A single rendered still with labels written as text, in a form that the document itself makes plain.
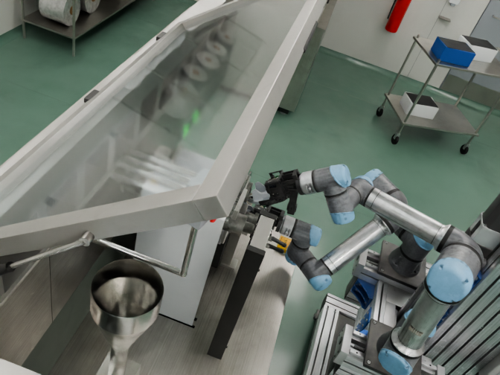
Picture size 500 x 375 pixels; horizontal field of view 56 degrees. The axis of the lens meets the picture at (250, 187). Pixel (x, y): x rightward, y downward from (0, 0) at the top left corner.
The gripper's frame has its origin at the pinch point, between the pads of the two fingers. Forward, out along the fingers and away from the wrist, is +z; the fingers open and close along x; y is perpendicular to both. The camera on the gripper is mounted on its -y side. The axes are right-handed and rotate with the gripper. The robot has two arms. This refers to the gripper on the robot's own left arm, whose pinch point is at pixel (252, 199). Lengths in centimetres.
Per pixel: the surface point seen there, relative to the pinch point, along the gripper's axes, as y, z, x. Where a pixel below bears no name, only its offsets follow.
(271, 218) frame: 11.1, -19.0, 28.1
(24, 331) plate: 26, 27, 74
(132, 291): 26, -1, 66
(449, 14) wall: -106, -74, -451
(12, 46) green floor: 70, 277, -220
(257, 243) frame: 12.0, -18.1, 39.1
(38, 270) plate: 38, 17, 68
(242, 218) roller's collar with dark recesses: 10.5, -8.6, 24.6
